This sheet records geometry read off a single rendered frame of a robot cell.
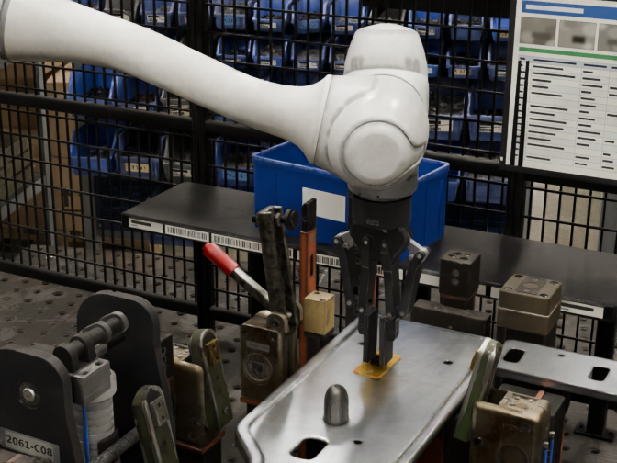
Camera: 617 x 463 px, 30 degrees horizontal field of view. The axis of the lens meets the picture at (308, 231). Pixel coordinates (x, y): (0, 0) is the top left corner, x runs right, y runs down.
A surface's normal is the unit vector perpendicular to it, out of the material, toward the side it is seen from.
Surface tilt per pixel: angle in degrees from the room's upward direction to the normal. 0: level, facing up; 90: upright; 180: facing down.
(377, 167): 91
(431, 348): 0
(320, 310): 90
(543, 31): 90
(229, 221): 0
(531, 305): 88
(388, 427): 0
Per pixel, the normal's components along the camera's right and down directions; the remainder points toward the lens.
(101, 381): 0.89, 0.16
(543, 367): 0.01, -0.94
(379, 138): 0.04, 0.44
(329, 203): -0.56, 0.28
